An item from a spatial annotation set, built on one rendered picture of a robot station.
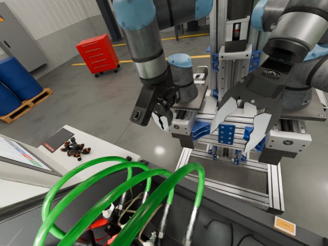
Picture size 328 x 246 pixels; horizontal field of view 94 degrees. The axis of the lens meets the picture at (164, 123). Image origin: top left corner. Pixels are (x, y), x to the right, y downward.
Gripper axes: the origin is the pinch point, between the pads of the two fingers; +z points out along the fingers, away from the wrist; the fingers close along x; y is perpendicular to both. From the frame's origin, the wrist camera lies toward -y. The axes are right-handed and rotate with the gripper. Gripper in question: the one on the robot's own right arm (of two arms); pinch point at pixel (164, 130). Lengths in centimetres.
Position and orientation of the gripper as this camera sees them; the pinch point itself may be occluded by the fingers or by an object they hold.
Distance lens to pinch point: 50.9
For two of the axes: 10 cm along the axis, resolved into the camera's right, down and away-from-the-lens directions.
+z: 2.1, 6.8, 7.0
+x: -7.9, -3.0, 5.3
